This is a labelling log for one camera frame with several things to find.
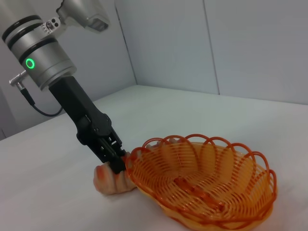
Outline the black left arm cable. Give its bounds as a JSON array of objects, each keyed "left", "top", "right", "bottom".
[{"left": 8, "top": 72, "right": 64, "bottom": 117}]

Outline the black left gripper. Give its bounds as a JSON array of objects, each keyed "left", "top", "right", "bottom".
[{"left": 48, "top": 76, "right": 128, "bottom": 175}]

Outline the orange woven plastic basket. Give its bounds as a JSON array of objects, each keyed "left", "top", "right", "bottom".
[{"left": 125, "top": 134, "right": 278, "bottom": 230}]

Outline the orange striped bread loaf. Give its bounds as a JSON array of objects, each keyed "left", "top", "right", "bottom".
[{"left": 93, "top": 138, "right": 179, "bottom": 195}]

